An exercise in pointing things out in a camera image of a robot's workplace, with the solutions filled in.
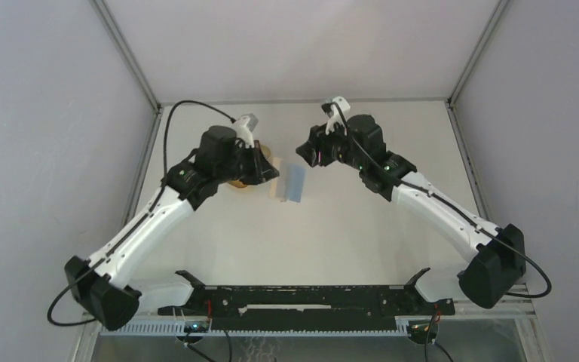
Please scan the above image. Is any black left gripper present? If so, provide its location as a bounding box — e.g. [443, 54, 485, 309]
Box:
[216, 141, 279, 186]

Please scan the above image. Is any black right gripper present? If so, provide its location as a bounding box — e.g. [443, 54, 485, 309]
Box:
[295, 117, 365, 172]

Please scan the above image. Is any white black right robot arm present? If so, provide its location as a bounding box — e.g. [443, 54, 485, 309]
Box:
[296, 115, 526, 314]

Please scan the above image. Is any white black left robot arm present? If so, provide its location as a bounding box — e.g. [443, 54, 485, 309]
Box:
[64, 126, 280, 330]

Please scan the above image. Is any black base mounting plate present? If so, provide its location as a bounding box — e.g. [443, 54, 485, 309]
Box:
[178, 285, 456, 318]

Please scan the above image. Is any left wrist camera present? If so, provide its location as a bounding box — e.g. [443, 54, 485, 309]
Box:
[231, 113, 259, 149]

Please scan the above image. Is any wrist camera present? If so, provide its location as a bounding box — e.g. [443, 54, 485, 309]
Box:
[231, 113, 259, 149]
[321, 96, 351, 135]

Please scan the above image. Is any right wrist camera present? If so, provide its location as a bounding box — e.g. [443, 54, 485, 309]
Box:
[321, 96, 351, 135]

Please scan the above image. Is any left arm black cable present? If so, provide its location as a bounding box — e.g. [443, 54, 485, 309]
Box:
[46, 100, 238, 328]

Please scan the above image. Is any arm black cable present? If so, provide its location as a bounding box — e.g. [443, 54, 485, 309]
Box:
[46, 100, 238, 328]
[329, 102, 553, 299]

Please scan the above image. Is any aluminium frame rail back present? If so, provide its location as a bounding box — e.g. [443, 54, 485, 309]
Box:
[159, 97, 450, 107]

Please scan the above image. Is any aluminium frame rail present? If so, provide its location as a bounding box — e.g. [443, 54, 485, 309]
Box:
[446, 1, 514, 194]
[90, 1, 161, 221]
[159, 97, 450, 107]

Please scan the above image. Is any aluminium frame rail left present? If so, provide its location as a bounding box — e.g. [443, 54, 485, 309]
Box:
[90, 1, 161, 221]

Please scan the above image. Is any front aluminium rail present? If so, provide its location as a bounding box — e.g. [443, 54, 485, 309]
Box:
[82, 284, 536, 321]

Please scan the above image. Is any white slotted cable duct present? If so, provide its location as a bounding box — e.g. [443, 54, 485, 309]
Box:
[100, 319, 409, 337]

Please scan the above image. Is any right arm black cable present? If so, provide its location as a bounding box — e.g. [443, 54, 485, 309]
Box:
[329, 102, 553, 299]

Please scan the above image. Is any aluminium frame rail right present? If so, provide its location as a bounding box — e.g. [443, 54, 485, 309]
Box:
[446, 1, 514, 194]

